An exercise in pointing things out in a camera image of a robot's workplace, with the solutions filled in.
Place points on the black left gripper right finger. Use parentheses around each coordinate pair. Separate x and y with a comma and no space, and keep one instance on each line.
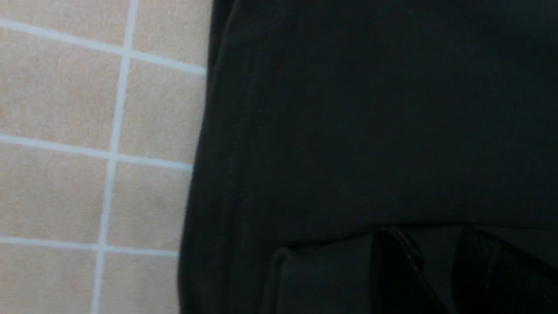
(491,276)

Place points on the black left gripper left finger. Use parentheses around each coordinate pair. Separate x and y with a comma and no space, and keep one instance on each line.
(397,284)

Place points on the dark gray long-sleeved shirt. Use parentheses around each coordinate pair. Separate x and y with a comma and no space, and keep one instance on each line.
(326,121)

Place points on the beige checked tablecloth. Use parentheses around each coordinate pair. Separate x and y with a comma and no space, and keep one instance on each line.
(100,111)

